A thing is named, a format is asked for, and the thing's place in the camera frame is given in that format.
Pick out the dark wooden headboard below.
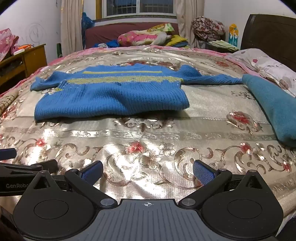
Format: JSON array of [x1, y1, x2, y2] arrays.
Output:
[[240, 14, 296, 71]]

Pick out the blue plastic bag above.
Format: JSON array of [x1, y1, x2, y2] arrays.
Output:
[[81, 12, 95, 48]]

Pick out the teal folded blanket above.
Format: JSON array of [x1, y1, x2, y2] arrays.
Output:
[[242, 74, 295, 147]]

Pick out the pink floral bag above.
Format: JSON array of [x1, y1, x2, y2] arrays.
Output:
[[0, 28, 19, 61]]

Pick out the barred window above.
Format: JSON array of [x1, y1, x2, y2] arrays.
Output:
[[95, 0, 176, 20]]

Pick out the floral cloth bundle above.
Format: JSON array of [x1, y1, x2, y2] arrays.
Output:
[[191, 16, 225, 42]]

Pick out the beige curtain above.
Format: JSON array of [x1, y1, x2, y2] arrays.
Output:
[[61, 0, 84, 57], [174, 0, 205, 48]]

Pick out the floral white pillow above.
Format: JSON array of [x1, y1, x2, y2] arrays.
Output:
[[226, 48, 295, 97]]

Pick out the left beige curtain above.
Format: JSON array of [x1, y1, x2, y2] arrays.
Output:
[[61, 0, 84, 57]]

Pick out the green bottle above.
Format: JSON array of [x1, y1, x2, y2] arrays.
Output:
[[56, 43, 63, 58]]

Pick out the blue clothes on sofa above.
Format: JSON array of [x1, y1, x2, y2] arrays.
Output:
[[93, 40, 120, 48]]

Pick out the maroon sofa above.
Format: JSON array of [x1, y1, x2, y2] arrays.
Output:
[[85, 22, 179, 49]]

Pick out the pink floral quilt bundle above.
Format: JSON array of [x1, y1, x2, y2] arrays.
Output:
[[117, 23, 175, 47]]

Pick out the yellow folded cloth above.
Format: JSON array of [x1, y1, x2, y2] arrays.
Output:
[[165, 35, 188, 48]]

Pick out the checked beige pillow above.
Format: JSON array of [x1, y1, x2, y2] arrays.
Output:
[[0, 90, 19, 115]]

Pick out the wooden side desk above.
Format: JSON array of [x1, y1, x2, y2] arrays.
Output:
[[1, 44, 47, 94]]

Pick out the right beige curtain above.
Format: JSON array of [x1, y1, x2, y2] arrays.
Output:
[[174, 0, 205, 48]]

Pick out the blue knit sweater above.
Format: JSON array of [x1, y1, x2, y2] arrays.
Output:
[[30, 64, 242, 121]]

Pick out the floral satin bedspread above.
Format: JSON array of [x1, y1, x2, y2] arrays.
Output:
[[1, 47, 295, 216]]

